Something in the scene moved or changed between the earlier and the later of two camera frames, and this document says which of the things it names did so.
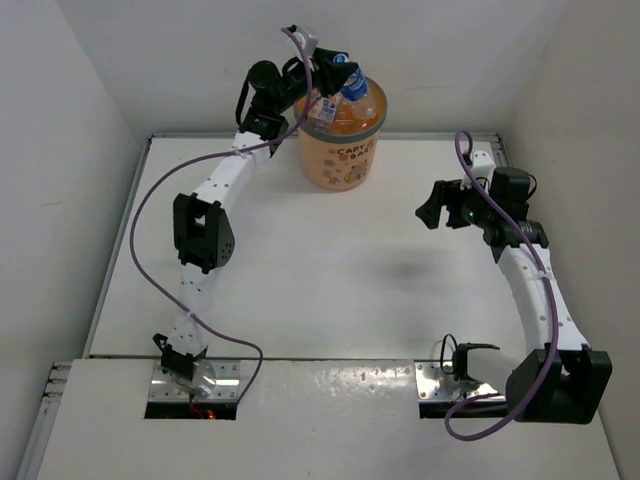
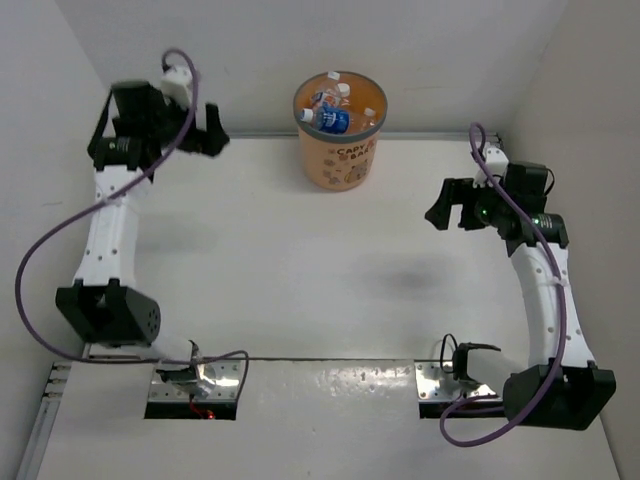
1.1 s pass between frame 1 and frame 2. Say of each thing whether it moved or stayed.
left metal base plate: stayed
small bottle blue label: moved
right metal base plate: stayed
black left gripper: moved
